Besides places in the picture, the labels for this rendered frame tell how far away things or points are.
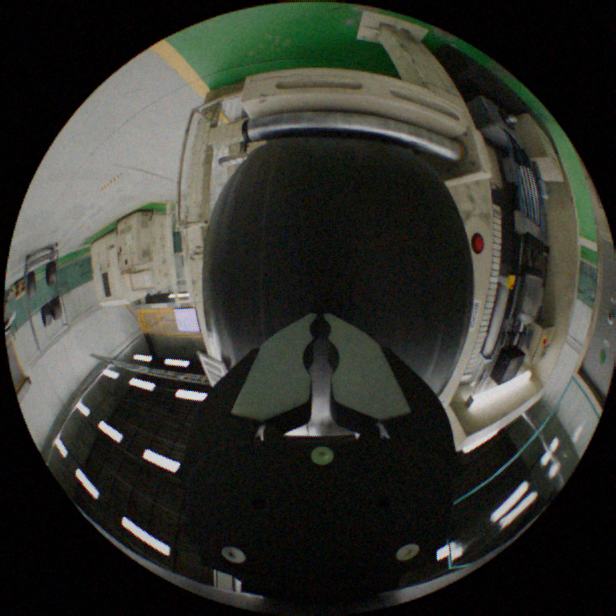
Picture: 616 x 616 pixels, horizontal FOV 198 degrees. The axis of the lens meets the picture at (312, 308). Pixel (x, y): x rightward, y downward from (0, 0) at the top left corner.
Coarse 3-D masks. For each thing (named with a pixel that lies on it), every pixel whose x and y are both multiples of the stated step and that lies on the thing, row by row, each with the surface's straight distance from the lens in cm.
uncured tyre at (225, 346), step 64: (256, 192) 17; (320, 192) 16; (384, 192) 18; (448, 192) 24; (256, 256) 15; (320, 256) 14; (384, 256) 15; (448, 256) 18; (256, 320) 15; (384, 320) 15; (448, 320) 18; (320, 384) 17
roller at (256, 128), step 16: (304, 112) 32; (320, 112) 32; (336, 112) 32; (256, 128) 32; (272, 128) 31; (288, 128) 31; (304, 128) 31; (320, 128) 31; (336, 128) 31; (352, 128) 31; (368, 128) 31; (384, 128) 32; (400, 128) 33; (416, 128) 35; (400, 144) 34; (416, 144) 34; (432, 144) 35; (448, 144) 37
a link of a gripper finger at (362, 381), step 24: (336, 336) 10; (360, 336) 10; (336, 360) 10; (360, 360) 9; (384, 360) 9; (336, 384) 8; (360, 384) 8; (384, 384) 8; (336, 408) 8; (360, 408) 7; (384, 408) 7; (408, 408) 8; (360, 432) 8
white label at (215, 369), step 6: (198, 354) 22; (204, 354) 21; (204, 360) 21; (210, 360) 20; (216, 360) 19; (204, 366) 22; (210, 366) 21; (216, 366) 20; (222, 366) 19; (210, 372) 22; (216, 372) 21; (222, 372) 20; (210, 378) 23; (216, 378) 22
